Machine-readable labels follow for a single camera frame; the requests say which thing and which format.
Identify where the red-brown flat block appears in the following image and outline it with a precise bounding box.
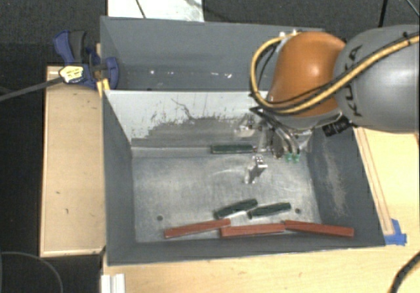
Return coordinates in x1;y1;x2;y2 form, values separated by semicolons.
283;220;356;239
219;223;287;239
163;218;232;240

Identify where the grey metal bin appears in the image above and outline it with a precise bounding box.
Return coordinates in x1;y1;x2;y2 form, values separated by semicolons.
99;15;387;266

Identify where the pale wood flat board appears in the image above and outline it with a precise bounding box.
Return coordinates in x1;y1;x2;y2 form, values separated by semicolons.
39;65;108;258

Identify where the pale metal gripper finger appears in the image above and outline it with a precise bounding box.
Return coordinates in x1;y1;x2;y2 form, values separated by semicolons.
243;155;268;185
234;114;261;139

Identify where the black cylinder on white bracket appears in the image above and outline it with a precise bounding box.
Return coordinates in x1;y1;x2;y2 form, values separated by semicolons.
322;117;351;138

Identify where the dark green flat block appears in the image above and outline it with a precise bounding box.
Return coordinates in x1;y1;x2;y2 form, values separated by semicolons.
210;143;256;155
213;198;259;220
246;202;292;220

